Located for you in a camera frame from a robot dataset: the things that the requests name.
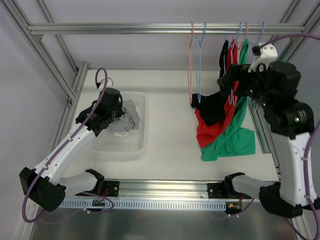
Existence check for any blue hanger with black top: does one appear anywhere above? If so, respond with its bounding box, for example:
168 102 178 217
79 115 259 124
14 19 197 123
226 22 243 106

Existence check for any grey tank top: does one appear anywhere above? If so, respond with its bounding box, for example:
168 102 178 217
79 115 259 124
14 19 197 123
108 99 141 133

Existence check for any black tank top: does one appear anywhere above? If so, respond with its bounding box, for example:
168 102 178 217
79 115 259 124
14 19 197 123
190 40 229 126

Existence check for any blue hanger with grey top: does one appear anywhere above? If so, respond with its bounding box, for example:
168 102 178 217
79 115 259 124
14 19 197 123
194 22 207 103

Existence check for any pink wire hanger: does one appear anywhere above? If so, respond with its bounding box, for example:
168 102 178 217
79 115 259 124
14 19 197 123
184 22 195 104

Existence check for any white tank top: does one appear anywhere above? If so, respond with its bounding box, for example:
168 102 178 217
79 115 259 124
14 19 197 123
114 129 136 138

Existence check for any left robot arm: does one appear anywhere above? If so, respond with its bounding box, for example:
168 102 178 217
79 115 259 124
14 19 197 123
19 87 124 212

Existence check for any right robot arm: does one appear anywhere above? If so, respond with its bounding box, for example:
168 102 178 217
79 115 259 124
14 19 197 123
217 61 320 218

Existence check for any pink hanger with green top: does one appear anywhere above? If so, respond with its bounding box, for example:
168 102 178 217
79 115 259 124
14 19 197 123
237 21 249 64

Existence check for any green tank top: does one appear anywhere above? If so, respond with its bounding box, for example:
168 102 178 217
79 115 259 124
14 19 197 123
201 38 257 163

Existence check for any white plastic basket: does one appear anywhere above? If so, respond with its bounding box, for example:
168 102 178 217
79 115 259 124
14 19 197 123
89 91 148 162

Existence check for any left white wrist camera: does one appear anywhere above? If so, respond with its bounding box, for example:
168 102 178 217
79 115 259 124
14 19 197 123
96 77 114 89

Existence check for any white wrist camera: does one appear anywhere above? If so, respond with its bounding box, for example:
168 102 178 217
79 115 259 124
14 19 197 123
248 42 278 73
96 77 114 89

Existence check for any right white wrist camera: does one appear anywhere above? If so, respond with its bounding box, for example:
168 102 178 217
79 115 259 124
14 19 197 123
248 42 278 73

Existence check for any empty blue wire hanger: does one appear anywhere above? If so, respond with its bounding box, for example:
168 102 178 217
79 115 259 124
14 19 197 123
244 22 266 64

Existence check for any aluminium hanging rail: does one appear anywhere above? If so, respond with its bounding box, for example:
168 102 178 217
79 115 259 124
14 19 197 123
28 23 306 35

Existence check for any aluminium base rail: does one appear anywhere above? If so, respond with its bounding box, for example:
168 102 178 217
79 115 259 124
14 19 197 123
59 177 261 201

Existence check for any white slotted cable duct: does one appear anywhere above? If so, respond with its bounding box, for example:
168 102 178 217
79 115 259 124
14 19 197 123
60 198 227 212

